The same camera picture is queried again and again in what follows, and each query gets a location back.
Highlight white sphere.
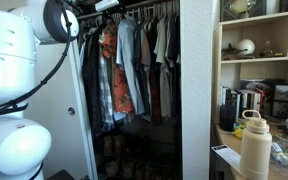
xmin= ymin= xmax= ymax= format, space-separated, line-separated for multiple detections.
xmin=235 ymin=38 xmax=256 ymax=56

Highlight black cylinder speaker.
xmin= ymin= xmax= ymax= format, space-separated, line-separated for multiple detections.
xmin=219 ymin=103 xmax=237 ymax=132

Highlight white paper sheet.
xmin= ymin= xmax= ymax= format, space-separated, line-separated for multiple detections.
xmin=211 ymin=143 xmax=246 ymax=177

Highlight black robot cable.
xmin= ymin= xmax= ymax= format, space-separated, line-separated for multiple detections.
xmin=0 ymin=0 xmax=74 ymax=118

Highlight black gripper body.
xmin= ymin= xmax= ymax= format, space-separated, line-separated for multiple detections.
xmin=99 ymin=7 xmax=125 ymax=21

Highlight orange floral shirt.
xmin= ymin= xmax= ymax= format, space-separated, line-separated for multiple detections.
xmin=99 ymin=22 xmax=136 ymax=114

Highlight closet hanging rod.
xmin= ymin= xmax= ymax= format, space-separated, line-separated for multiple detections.
xmin=77 ymin=0 xmax=181 ymax=20

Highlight dark framed poster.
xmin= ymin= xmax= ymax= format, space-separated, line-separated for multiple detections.
xmin=220 ymin=0 xmax=268 ymax=23

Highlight wooden shelf unit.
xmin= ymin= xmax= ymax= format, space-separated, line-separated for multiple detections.
xmin=213 ymin=9 xmax=288 ymax=129

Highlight dark red plaid shirt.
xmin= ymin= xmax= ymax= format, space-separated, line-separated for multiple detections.
xmin=148 ymin=63 xmax=164 ymax=127

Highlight dark brown jacket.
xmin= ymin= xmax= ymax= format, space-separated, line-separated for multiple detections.
xmin=81 ymin=29 xmax=104 ymax=136

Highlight shark model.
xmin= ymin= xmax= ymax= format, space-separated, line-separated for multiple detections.
xmin=220 ymin=42 xmax=249 ymax=58

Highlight row of books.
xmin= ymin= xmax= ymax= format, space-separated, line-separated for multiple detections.
xmin=219 ymin=84 xmax=266 ymax=118

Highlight white sliding closet door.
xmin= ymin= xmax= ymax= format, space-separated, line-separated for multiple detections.
xmin=23 ymin=39 xmax=99 ymax=180

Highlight navy floral dotted shirt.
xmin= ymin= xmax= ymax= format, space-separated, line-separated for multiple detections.
xmin=132 ymin=26 xmax=151 ymax=116

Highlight black shirt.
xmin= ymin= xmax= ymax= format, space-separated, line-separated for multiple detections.
xmin=166 ymin=14 xmax=182 ymax=121

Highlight yellow toy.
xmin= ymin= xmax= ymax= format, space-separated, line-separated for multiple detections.
xmin=231 ymin=122 xmax=248 ymax=140

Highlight light blue striped shirt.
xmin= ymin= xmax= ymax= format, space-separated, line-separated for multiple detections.
xmin=115 ymin=15 xmax=146 ymax=116

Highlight tan shirt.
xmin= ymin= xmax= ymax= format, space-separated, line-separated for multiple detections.
xmin=139 ymin=28 xmax=152 ymax=71

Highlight clear plastic bag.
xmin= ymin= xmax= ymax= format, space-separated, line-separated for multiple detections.
xmin=269 ymin=134 xmax=288 ymax=172

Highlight small glass bottle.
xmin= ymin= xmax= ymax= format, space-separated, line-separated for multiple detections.
xmin=259 ymin=40 xmax=284 ymax=58

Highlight light wooden desk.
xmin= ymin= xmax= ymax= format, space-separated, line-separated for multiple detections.
xmin=213 ymin=123 xmax=288 ymax=180

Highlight grey t-shirt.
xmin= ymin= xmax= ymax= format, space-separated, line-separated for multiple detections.
xmin=153 ymin=16 xmax=172 ymax=118

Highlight cream insulated water bottle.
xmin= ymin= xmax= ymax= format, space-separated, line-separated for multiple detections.
xmin=239 ymin=109 xmax=273 ymax=180

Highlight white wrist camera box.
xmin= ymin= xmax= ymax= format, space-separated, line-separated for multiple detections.
xmin=94 ymin=0 xmax=120 ymax=13

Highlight brown shoe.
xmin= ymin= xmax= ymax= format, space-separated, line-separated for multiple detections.
xmin=102 ymin=133 xmax=115 ymax=156
xmin=113 ymin=133 xmax=127 ymax=155

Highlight blue white plaid shirt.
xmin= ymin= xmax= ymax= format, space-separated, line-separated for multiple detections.
xmin=98 ymin=49 xmax=116 ymax=132

